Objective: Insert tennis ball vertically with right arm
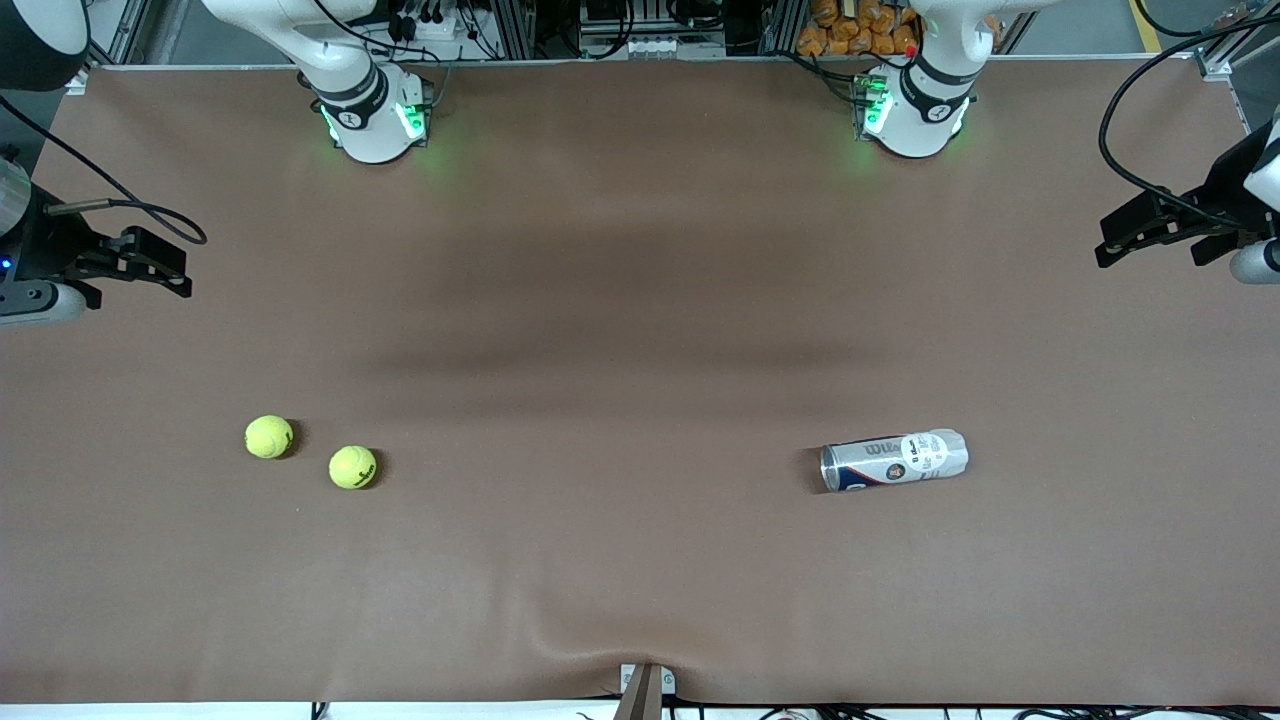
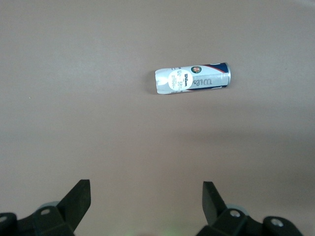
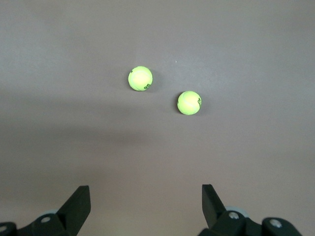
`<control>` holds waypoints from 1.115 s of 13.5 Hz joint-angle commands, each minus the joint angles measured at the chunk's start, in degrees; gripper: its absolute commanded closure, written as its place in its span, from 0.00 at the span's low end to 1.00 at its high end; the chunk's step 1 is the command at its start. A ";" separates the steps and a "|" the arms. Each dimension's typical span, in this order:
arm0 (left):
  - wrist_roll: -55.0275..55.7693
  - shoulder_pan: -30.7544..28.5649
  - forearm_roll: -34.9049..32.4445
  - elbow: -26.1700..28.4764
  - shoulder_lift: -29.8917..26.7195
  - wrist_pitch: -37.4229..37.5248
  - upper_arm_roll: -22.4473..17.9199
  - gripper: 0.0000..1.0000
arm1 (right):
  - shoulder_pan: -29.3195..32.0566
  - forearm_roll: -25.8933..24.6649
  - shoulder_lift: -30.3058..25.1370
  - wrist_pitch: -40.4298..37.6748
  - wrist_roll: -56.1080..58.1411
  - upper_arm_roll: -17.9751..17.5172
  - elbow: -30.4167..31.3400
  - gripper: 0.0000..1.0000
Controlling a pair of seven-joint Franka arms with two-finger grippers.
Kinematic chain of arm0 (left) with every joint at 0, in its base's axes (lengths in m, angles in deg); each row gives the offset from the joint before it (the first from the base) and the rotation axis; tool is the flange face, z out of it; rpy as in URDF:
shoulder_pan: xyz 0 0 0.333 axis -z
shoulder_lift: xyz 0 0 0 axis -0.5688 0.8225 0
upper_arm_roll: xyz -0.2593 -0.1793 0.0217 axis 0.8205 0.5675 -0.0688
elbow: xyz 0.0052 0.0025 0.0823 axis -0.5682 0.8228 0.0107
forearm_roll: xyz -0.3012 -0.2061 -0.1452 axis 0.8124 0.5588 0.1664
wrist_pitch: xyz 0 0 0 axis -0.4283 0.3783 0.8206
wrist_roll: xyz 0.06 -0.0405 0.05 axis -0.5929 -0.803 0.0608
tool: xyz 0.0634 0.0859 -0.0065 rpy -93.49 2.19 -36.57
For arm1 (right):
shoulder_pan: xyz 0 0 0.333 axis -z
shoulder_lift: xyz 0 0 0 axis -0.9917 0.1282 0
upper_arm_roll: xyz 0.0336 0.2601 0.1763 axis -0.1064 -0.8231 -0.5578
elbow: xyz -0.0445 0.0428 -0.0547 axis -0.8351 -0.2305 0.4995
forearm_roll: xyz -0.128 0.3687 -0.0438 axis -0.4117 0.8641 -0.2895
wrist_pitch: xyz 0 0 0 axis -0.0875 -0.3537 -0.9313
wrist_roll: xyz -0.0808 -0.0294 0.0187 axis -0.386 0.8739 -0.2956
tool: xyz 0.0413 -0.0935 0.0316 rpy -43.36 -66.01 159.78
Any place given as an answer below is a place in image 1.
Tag yellow tennis ball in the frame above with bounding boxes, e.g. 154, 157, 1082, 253
329, 445, 378, 491
245, 415, 295, 461

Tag clear plastic tennis ball can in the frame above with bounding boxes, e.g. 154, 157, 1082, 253
820, 428, 969, 493

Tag white power strip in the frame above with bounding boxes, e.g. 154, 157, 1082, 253
395, 5, 461, 46

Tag orange snack packets pile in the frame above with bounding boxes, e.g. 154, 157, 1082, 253
797, 0, 921, 58

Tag brown table mat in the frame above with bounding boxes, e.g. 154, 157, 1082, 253
0, 55, 1280, 707

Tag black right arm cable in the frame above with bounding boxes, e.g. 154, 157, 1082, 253
0, 93, 208, 246

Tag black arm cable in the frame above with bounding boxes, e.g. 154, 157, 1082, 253
0, 93, 208, 246
1098, 10, 1280, 226

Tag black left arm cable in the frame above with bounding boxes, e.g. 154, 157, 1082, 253
1098, 10, 1280, 226

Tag metal edge clamp bracket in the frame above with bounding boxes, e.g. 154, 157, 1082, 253
620, 662, 677, 696

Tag brown upright post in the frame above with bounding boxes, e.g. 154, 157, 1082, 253
613, 665, 663, 720

